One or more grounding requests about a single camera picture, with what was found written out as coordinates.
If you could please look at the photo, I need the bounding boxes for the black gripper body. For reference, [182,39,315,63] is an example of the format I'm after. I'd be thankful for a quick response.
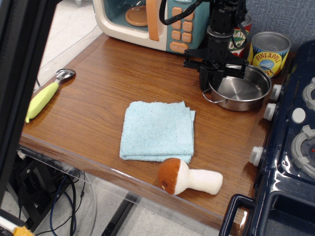
[184,26,249,74]

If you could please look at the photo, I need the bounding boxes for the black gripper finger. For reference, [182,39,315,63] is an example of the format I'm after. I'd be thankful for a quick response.
[211,70,226,89]
[199,65,212,91]

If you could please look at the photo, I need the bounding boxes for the stainless steel pot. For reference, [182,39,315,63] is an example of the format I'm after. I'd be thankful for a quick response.
[203,65,274,112]

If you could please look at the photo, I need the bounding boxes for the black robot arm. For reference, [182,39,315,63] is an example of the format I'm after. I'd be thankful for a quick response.
[184,0,249,91]

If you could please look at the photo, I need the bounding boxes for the yellow object at corner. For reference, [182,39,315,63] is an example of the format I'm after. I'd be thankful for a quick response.
[12,226,34,236]

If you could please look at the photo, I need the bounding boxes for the tomato sauce can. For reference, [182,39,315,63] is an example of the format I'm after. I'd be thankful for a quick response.
[228,13,252,57]

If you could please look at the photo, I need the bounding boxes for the pineapple slices can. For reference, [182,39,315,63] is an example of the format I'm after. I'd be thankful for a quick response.
[247,31,291,78]

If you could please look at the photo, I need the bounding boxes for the light blue folded cloth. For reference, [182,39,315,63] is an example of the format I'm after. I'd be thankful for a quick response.
[120,101,195,163]

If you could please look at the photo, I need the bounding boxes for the toy microwave oven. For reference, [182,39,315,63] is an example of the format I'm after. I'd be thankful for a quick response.
[93,0,209,54]

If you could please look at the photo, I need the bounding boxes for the plush mushroom toy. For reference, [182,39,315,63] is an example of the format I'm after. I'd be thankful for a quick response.
[157,158,223,195]

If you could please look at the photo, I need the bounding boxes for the dark blue toy stove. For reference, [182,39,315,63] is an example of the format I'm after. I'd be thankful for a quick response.
[220,41,315,236]

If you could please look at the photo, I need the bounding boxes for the black table leg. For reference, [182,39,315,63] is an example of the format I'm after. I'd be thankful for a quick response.
[101,199,138,236]

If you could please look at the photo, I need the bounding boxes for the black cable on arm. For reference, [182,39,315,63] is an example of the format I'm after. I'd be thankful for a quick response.
[159,0,212,26]

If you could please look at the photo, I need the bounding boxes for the green handled ice cream scoop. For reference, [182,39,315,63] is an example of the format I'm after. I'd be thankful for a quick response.
[25,69,75,123]

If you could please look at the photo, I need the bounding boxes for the black floor cable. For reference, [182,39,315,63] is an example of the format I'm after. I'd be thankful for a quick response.
[34,172,87,236]

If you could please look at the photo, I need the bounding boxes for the blue floor cable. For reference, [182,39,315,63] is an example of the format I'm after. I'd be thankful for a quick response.
[50,176,77,236]

